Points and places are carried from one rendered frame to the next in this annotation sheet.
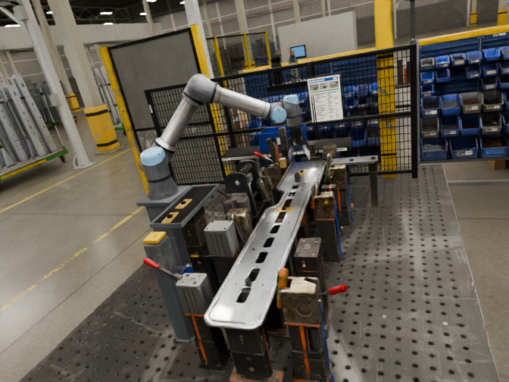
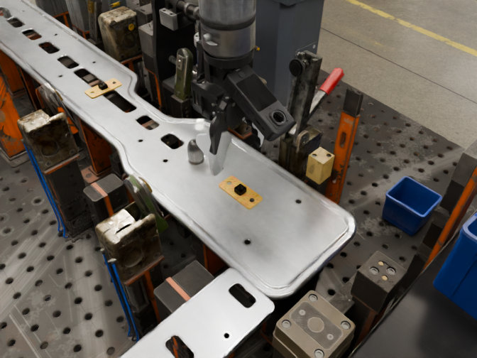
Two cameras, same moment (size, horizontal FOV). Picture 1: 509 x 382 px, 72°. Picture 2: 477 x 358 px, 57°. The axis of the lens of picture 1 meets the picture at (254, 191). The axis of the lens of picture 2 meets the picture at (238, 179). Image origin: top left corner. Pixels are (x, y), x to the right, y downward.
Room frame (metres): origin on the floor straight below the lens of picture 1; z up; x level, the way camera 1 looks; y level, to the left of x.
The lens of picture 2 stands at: (2.11, -0.79, 1.60)
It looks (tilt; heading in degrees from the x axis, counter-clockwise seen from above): 45 degrees down; 115
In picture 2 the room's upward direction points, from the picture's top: straight up
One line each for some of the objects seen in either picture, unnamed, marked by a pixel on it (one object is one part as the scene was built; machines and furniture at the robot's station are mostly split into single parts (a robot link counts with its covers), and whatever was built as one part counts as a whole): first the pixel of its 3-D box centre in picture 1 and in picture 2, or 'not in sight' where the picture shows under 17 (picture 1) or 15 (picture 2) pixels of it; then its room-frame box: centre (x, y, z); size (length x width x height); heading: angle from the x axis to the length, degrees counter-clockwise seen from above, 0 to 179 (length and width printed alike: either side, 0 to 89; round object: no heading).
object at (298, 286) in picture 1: (307, 331); not in sight; (0.83, -0.07, 0.88); 0.15 x 0.11 x 0.36; 69
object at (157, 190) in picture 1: (161, 184); not in sight; (1.70, 0.45, 1.15); 0.15 x 0.15 x 0.10
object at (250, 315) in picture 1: (285, 212); (96, 88); (1.43, -0.12, 1.00); 1.38 x 0.22 x 0.02; 159
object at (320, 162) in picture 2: (286, 186); (309, 220); (2.00, -0.20, 0.88); 0.04 x 0.04 x 0.36; 69
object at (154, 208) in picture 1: (174, 227); (284, 41); (1.70, 0.45, 0.90); 0.21 x 0.21 x 0.40; 65
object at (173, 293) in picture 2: not in sight; (194, 327); (1.88, -0.49, 0.84); 0.11 x 0.10 x 0.28; 69
